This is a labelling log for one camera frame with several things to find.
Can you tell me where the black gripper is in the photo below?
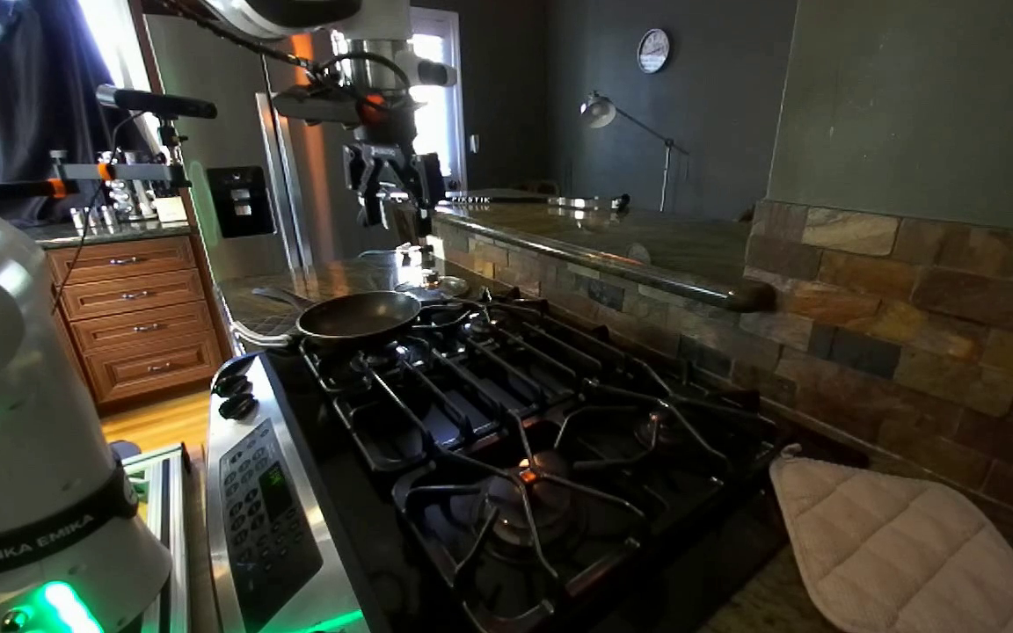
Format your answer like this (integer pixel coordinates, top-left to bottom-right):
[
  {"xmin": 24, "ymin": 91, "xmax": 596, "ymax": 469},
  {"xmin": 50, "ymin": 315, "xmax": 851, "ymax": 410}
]
[{"xmin": 344, "ymin": 137, "xmax": 452, "ymax": 290}]

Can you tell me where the dark nonstick frying pan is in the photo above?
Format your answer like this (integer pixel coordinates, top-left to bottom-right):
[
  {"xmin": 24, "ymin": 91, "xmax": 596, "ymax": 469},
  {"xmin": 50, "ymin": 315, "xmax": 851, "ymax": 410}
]
[{"xmin": 249, "ymin": 284, "xmax": 423, "ymax": 347}]

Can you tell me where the black gas stove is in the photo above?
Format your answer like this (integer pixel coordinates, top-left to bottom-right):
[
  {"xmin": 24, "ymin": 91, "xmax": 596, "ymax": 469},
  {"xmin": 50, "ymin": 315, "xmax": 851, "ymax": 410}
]
[{"xmin": 202, "ymin": 284, "xmax": 795, "ymax": 633}]

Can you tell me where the black stove knob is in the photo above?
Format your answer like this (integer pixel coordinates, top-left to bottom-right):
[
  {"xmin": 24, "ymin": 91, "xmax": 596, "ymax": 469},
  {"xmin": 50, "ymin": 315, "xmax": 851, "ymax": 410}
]
[{"xmin": 207, "ymin": 352, "xmax": 266, "ymax": 426}]

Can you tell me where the bright window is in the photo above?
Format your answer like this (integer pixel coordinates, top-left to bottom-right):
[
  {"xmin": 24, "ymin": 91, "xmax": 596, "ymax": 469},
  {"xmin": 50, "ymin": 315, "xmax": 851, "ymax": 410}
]
[{"xmin": 406, "ymin": 3, "xmax": 472, "ymax": 188}]

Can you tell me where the granite counter ledge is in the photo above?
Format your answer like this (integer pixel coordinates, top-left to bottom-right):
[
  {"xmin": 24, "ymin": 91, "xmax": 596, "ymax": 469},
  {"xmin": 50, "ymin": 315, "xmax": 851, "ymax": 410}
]
[{"xmin": 432, "ymin": 188, "xmax": 780, "ymax": 315}]

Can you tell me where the silver desk lamp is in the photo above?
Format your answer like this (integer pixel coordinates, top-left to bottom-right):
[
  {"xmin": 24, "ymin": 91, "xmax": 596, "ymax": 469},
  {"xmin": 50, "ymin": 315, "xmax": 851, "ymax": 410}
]
[{"xmin": 574, "ymin": 88, "xmax": 697, "ymax": 213}]

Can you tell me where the wooden drawer cabinet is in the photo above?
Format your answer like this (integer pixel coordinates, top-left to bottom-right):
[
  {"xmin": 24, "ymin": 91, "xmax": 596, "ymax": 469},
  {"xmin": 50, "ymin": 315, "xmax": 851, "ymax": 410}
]
[{"xmin": 39, "ymin": 224, "xmax": 235, "ymax": 410}]

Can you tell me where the black curtain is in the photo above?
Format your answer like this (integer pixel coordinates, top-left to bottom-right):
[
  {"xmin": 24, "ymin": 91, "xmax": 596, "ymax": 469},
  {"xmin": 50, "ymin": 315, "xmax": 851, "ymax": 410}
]
[{"xmin": 0, "ymin": 0, "xmax": 103, "ymax": 188}]

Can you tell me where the stone tile backsplash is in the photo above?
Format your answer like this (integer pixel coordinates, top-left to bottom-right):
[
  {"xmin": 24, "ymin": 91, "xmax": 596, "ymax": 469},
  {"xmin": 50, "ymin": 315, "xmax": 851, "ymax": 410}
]
[{"xmin": 432, "ymin": 198, "xmax": 1013, "ymax": 533}]

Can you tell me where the beige quilted pot holder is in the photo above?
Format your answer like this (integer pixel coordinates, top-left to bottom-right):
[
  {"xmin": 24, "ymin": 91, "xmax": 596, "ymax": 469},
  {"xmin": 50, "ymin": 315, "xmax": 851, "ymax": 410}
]
[{"xmin": 768, "ymin": 447, "xmax": 1013, "ymax": 633}]

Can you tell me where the black wall switch plate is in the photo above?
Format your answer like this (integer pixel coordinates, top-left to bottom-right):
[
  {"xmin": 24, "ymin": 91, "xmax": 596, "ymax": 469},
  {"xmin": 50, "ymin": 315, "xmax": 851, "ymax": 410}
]
[{"xmin": 205, "ymin": 161, "xmax": 278, "ymax": 241}]

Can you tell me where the black camera on stand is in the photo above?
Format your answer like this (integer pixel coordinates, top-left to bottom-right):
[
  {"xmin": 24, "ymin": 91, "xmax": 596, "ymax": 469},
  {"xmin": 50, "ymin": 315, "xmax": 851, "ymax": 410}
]
[{"xmin": 42, "ymin": 81, "xmax": 226, "ymax": 240}]

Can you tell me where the round wall clock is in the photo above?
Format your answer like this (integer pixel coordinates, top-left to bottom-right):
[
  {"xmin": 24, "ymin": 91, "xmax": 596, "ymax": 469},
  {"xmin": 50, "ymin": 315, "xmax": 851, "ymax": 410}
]
[{"xmin": 632, "ymin": 24, "xmax": 675, "ymax": 76}]

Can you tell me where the aluminium robot stand frame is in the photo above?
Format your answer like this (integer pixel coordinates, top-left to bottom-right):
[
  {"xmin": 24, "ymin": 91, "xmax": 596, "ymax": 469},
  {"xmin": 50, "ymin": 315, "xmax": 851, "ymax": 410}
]
[{"xmin": 115, "ymin": 440, "xmax": 199, "ymax": 633}]

